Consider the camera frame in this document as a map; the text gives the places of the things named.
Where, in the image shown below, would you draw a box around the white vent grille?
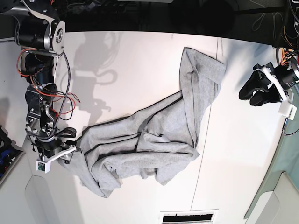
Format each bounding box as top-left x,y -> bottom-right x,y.
159,209 -> 219,224

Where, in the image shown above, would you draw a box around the blue black clutter pile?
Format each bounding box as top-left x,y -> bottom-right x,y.
0,126 -> 21,178

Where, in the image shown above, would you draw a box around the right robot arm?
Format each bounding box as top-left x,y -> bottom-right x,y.
0,0 -> 79,164

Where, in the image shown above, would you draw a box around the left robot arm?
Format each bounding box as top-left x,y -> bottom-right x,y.
237,0 -> 299,106

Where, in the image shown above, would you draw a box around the grey t-shirt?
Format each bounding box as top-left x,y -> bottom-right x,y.
64,48 -> 226,198

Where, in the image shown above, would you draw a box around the black cables on wall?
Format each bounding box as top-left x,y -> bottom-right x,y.
253,9 -> 285,42

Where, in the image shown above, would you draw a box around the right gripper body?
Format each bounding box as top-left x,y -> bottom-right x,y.
29,127 -> 77,161

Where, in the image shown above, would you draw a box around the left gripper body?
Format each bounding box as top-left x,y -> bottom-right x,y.
274,63 -> 299,90

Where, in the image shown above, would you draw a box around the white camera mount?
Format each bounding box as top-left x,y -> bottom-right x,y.
255,66 -> 297,120
35,145 -> 77,174

